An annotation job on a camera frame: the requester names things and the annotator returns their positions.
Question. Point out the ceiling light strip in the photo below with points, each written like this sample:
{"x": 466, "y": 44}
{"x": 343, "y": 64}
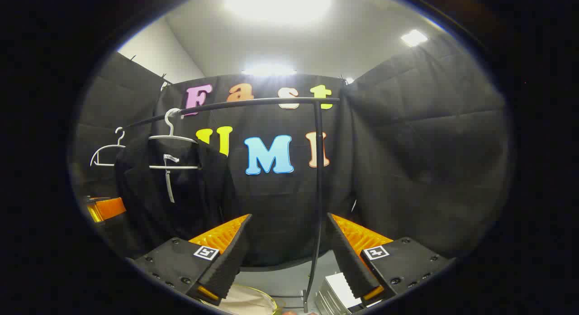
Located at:
{"x": 269, "y": 70}

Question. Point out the small ceiling light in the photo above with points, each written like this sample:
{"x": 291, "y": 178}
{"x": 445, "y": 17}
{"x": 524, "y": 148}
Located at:
{"x": 414, "y": 37}

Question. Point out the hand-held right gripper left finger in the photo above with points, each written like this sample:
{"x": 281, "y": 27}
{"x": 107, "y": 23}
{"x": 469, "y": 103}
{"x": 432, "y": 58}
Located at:
{"x": 226, "y": 265}

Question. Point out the black knit garment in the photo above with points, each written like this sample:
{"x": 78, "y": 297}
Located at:
{"x": 144, "y": 193}

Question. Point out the white plastic hanger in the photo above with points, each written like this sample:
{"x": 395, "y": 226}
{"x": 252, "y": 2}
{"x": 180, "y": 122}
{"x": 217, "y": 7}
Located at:
{"x": 113, "y": 146}
{"x": 181, "y": 167}

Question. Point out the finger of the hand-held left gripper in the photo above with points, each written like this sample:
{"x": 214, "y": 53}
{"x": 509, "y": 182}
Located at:
{"x": 111, "y": 208}

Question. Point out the black metal clothes rack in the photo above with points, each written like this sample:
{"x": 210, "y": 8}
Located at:
{"x": 319, "y": 170}

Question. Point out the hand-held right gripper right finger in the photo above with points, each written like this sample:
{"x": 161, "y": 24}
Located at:
{"x": 350, "y": 260}

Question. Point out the large ceiling light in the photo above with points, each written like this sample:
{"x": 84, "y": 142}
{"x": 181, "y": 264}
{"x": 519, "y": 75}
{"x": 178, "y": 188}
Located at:
{"x": 280, "y": 2}

